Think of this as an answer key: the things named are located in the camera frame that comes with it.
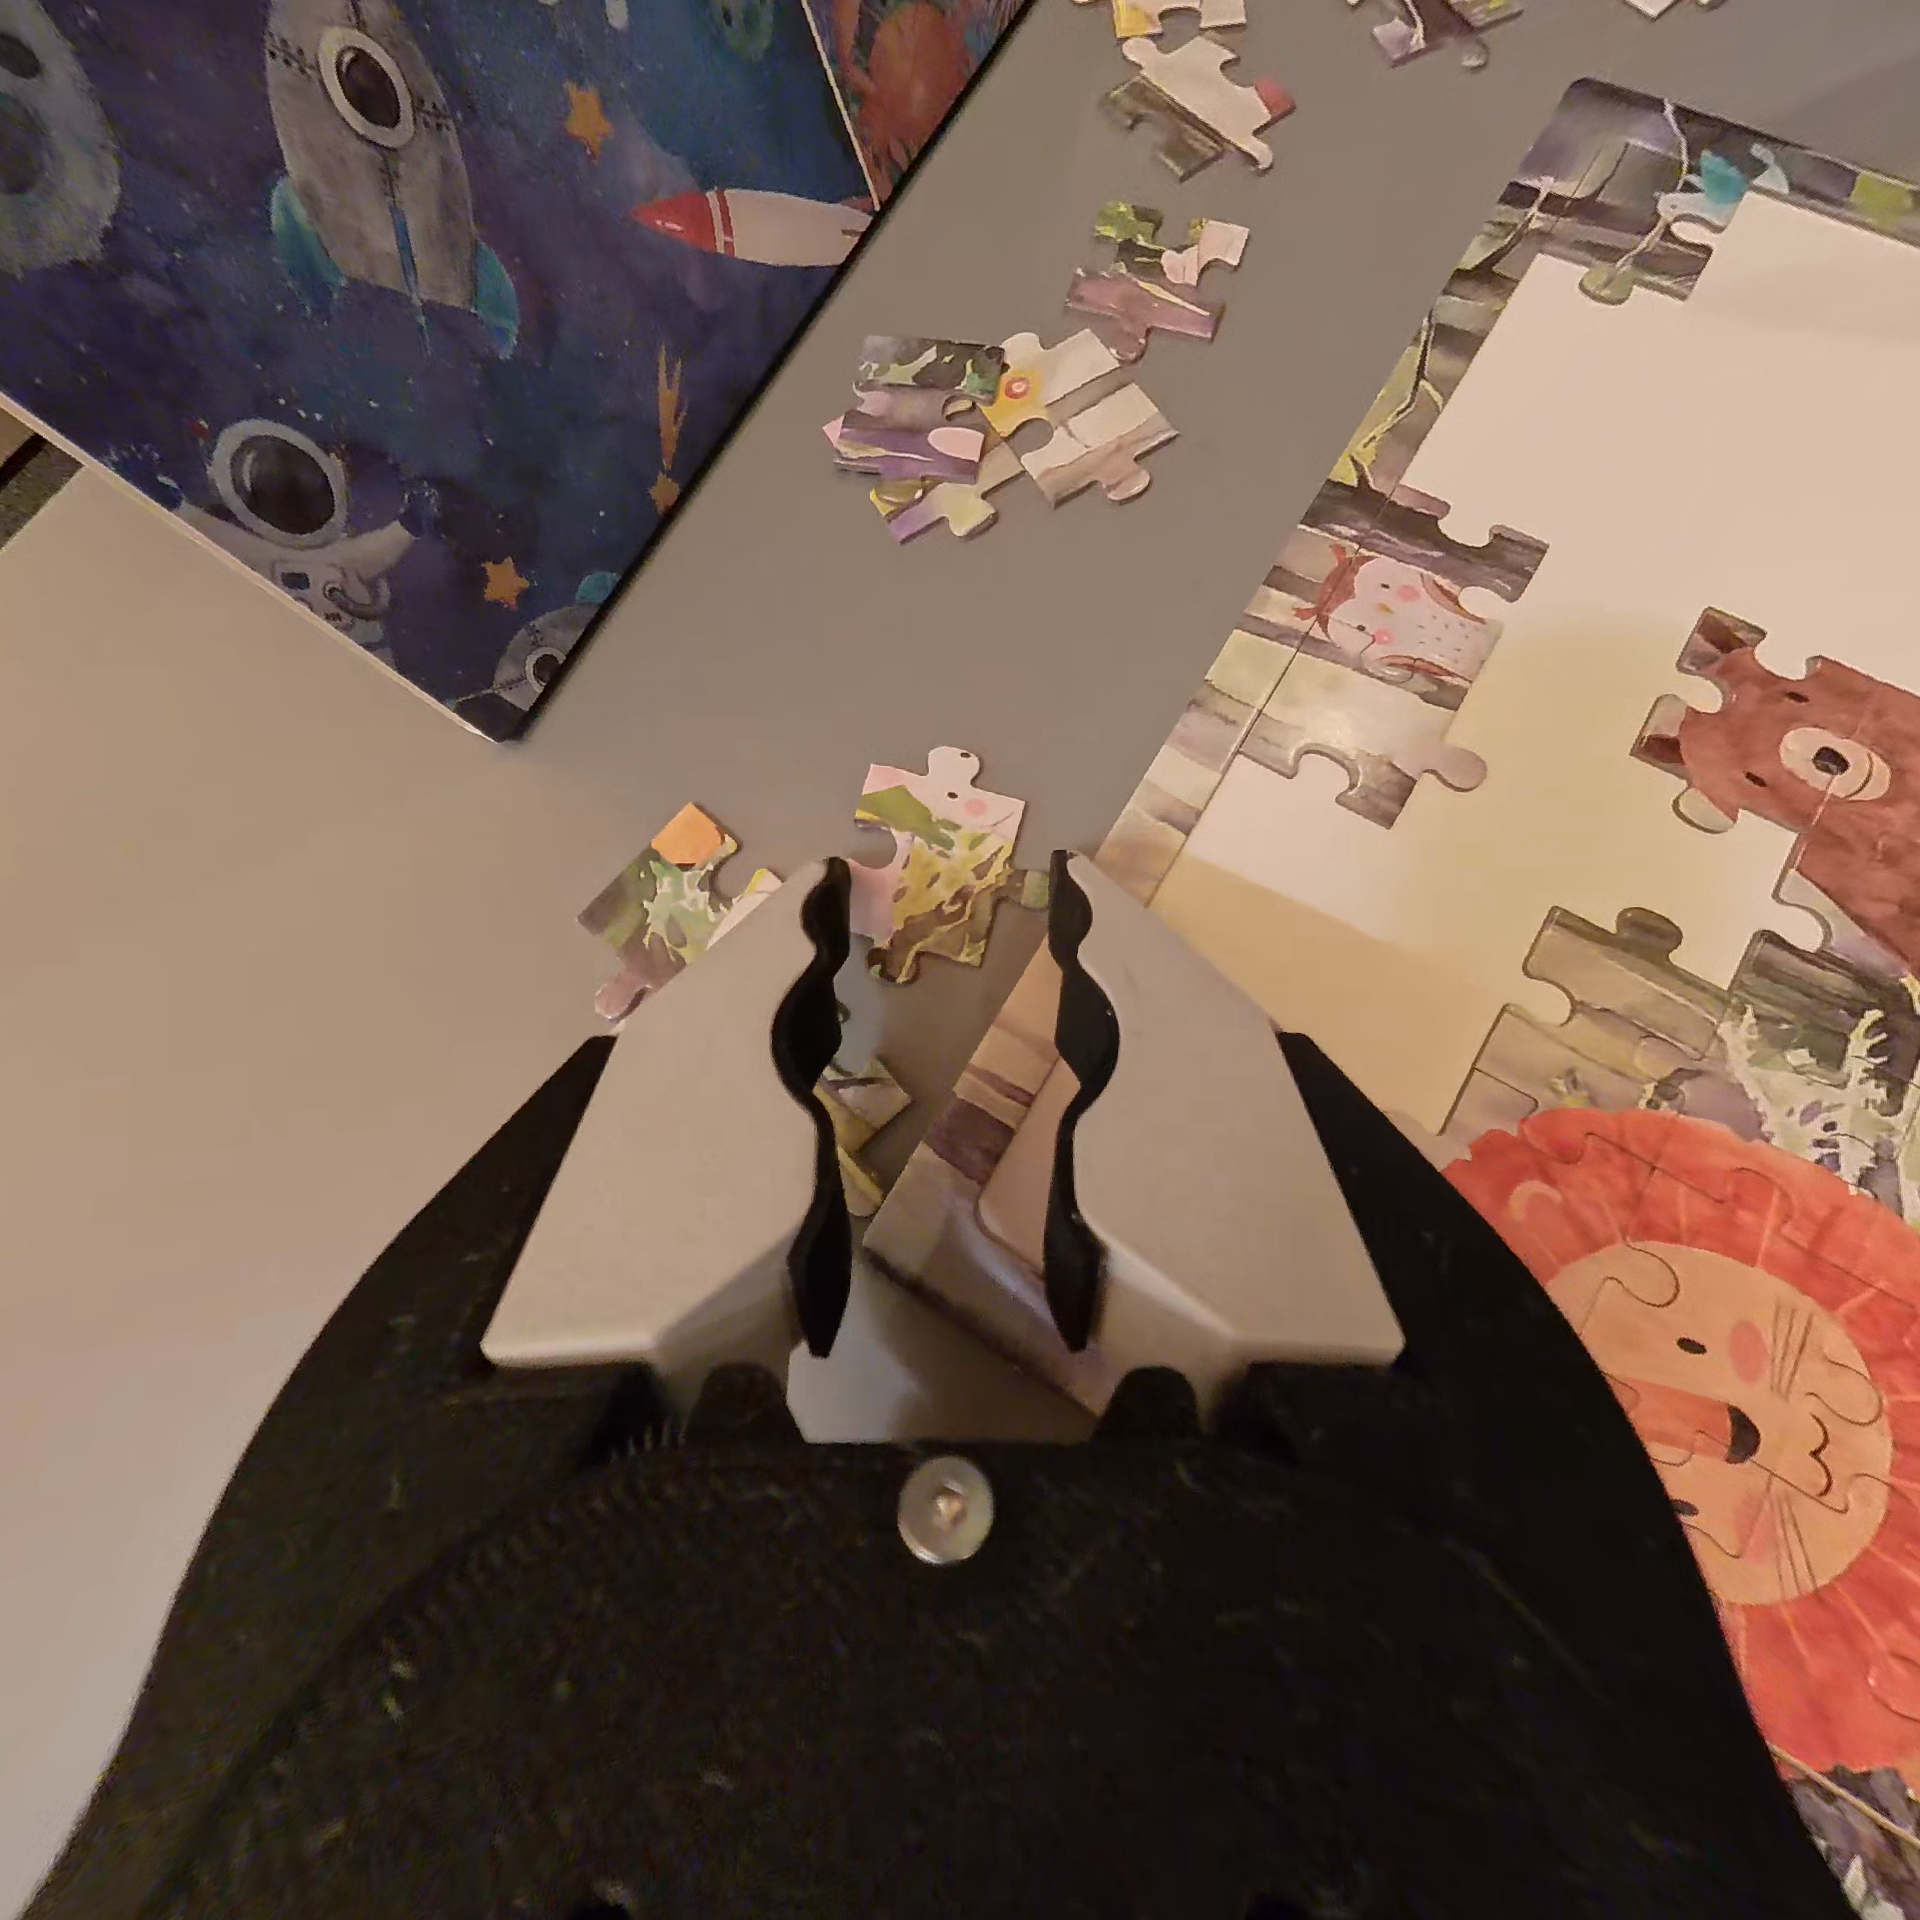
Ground illustrated puzzle box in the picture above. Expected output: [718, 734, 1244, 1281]
[0, 0, 1035, 746]

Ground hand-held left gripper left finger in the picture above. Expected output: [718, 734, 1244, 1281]
[476, 861, 854, 1426]

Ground jigsaw pieces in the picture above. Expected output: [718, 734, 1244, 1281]
[578, 0, 1724, 1216]

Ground jigsaw puzzle board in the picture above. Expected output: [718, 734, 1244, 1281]
[865, 81, 1920, 1920]

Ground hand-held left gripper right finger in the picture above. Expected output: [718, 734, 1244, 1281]
[1045, 851, 1403, 1426]

